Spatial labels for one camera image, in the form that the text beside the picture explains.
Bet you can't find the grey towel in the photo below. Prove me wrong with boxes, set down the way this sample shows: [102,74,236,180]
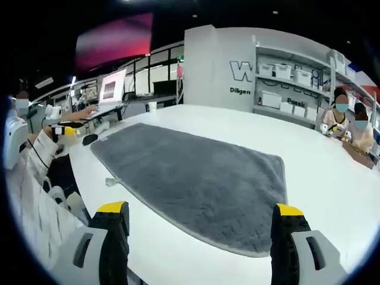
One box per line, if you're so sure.
[90,122,289,258]

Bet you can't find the open laptop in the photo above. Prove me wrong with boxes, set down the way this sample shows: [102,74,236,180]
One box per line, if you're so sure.
[84,68,128,119]

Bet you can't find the person's left hand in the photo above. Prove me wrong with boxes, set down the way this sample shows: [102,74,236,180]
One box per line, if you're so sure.
[43,126,59,144]

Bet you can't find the black pouch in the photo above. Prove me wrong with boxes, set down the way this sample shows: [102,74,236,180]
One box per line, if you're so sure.
[82,133,99,147]

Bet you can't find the person's black trousers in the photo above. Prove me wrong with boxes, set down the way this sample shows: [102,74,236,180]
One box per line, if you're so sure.
[46,153,81,197]

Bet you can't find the white chest device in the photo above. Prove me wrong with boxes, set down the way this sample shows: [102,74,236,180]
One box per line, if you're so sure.
[3,117,29,170]

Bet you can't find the grey standing desk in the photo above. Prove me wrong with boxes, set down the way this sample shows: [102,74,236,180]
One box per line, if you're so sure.
[78,102,129,127]

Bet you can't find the black low cabinet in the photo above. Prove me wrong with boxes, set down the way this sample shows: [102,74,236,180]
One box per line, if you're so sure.
[123,94,178,119]

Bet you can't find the black monitor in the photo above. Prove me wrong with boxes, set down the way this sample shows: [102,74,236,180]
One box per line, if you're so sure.
[152,80,179,96]

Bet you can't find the wooden tray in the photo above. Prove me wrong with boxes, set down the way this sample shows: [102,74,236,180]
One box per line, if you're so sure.
[341,142,376,170]

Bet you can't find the large white storage bin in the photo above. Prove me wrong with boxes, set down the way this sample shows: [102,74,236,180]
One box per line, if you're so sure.
[260,91,283,109]

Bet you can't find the clear plastic storage bin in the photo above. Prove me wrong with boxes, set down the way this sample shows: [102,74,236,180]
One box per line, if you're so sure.
[327,49,347,68]

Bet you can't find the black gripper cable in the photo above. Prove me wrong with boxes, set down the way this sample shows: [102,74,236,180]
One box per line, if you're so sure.
[27,138,54,167]

